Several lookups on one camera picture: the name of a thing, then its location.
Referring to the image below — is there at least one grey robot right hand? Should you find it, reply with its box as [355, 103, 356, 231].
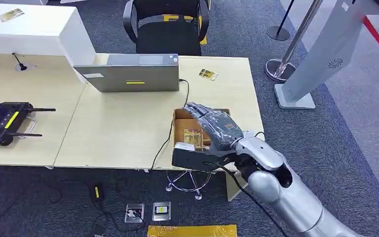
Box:
[183, 102, 244, 152]

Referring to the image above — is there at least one gold printed card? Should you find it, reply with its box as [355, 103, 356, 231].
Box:
[198, 69, 219, 81]

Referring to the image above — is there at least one clear gold card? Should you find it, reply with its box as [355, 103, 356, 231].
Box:
[183, 128, 204, 147]

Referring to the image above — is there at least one wooden card box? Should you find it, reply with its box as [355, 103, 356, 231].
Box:
[172, 108, 231, 152]

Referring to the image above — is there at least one pale desk leg panel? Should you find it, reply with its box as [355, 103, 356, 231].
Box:
[225, 171, 249, 202]

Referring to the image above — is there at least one chrome chair base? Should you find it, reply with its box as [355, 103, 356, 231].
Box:
[165, 170, 212, 201]

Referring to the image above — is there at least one grey laptop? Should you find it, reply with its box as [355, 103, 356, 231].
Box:
[73, 53, 180, 93]

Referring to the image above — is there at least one yellow floor tape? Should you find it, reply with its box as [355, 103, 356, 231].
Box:
[147, 224, 238, 237]

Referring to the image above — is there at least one black office chair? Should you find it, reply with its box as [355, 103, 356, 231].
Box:
[122, 0, 210, 56]

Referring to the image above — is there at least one steel floor socket with plug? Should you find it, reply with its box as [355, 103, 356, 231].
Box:
[124, 203, 146, 224]

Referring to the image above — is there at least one grey kiosk stand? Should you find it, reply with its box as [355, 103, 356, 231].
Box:
[273, 0, 379, 110]

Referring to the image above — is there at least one black power adapter yellow label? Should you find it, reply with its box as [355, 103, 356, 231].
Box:
[89, 183, 105, 204]

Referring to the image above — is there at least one black desk microphone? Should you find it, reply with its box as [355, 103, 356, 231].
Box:
[12, 52, 28, 72]

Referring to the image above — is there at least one white cabinet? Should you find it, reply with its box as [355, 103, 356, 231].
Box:
[0, 2, 97, 84]

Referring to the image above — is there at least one black remote controller with antennas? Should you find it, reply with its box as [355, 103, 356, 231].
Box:
[0, 102, 56, 147]

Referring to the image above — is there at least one gold card with pale edge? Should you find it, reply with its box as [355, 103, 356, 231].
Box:
[0, 8, 25, 23]

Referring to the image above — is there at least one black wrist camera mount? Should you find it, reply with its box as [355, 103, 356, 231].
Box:
[172, 143, 242, 172]

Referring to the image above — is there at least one black laptop cable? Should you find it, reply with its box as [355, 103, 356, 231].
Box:
[150, 79, 190, 171]

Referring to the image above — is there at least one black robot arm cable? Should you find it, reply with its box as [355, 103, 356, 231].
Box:
[206, 161, 290, 237]

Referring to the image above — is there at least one chrome stanchion post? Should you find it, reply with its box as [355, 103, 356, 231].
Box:
[265, 0, 324, 83]

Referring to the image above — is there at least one black stanchion post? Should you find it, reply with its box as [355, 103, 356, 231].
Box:
[265, 0, 298, 41]

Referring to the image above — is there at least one black floor cable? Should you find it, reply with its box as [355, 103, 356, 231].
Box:
[0, 178, 146, 237]

